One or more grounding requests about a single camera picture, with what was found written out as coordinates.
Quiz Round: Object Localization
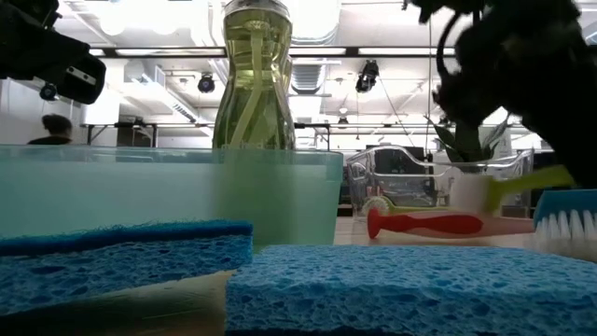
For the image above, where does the person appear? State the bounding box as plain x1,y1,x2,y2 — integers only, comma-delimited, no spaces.
26,113,75,146

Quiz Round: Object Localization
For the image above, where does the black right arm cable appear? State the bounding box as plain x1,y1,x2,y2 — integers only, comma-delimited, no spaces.
435,12,464,83

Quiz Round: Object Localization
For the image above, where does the green handled dish brush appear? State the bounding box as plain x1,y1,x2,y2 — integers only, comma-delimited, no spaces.
448,163,577,217
362,194,451,218

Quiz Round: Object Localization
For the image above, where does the blue scrub brush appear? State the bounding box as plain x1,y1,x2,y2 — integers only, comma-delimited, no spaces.
533,188,597,242

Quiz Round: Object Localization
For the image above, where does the green plant in white pot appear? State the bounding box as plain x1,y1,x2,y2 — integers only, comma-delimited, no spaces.
423,114,514,164

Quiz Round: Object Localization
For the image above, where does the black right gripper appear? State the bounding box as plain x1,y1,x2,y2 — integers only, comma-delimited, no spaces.
432,0,597,190

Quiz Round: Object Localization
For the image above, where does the clear plastic bin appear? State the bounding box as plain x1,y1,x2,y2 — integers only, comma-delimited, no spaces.
346,144,536,220

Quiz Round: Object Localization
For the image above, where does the red handled dish brush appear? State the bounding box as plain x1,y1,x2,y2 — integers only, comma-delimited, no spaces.
366,206,536,241

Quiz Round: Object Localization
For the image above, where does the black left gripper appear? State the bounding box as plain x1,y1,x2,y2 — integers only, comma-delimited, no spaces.
0,0,108,105

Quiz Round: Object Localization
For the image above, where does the blue scouring sponge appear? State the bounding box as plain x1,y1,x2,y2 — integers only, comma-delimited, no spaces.
0,218,254,315
225,245,597,336

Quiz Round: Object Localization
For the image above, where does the clear yellow soap bottle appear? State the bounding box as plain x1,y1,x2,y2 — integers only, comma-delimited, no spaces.
212,0,299,151

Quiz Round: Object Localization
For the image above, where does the green translucent plastic bin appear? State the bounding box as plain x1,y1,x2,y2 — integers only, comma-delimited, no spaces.
0,144,345,253

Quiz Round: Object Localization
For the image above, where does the thin hanging black cable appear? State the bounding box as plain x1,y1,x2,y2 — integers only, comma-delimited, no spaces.
426,18,433,155

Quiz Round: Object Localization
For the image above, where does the black ceiling spotlight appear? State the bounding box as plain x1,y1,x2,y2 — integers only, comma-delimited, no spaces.
197,72,216,94
354,60,380,93
38,82,60,103

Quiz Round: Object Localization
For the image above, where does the white ceiling air duct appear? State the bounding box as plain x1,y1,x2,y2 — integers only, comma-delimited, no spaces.
123,60,220,141

